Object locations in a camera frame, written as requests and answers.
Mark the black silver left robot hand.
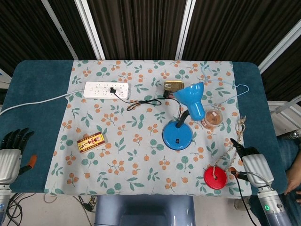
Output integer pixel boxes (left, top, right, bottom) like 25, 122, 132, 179
0, 128, 38, 185

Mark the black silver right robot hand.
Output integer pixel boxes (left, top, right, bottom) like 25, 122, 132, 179
229, 138, 275, 189

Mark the bystander bare hand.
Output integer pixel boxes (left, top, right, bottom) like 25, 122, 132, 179
284, 164, 301, 203

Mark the blue gooseneck desk lamp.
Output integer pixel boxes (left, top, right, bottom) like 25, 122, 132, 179
162, 82, 206, 150

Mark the bystander blue jeans leg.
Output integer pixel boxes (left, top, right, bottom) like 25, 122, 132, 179
275, 134, 301, 176

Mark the bystander shoe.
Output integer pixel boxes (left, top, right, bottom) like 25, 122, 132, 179
234, 197, 250, 210

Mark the red round disc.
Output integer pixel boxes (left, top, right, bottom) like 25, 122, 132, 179
203, 165, 229, 190

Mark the clear jar with orange contents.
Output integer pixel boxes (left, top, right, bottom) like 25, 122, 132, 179
202, 110, 224, 129

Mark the teal table cover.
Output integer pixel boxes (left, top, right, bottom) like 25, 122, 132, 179
0, 59, 288, 196

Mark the yellow red printed box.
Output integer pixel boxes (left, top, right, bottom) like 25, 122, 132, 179
77, 132, 107, 154

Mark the dark luncheon meat can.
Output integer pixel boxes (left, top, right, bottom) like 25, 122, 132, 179
163, 81, 184, 98

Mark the white power strip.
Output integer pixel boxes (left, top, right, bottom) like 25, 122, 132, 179
83, 81, 131, 100

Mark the blue grey robot torso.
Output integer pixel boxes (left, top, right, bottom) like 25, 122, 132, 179
94, 195, 196, 226

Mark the floral printed tablecloth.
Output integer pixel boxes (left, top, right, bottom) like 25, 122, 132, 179
44, 59, 253, 196

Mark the black right hand cable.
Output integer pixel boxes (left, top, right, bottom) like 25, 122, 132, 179
231, 170, 257, 226

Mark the braided beige rope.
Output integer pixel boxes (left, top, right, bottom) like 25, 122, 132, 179
213, 115, 248, 180

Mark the floor cable bundle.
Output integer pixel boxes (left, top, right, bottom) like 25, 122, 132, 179
4, 192, 58, 226

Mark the white power strip cable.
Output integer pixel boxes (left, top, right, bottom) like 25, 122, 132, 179
0, 90, 85, 116

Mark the light blue wire hanger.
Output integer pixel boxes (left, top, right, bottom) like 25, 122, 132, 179
200, 65, 250, 106

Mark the white aluminium frame post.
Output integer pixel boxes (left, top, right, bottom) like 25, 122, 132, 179
258, 30, 301, 74
74, 0, 106, 60
40, 0, 79, 60
174, 0, 197, 61

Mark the black plug and cable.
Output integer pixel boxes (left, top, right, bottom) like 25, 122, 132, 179
109, 87, 184, 119

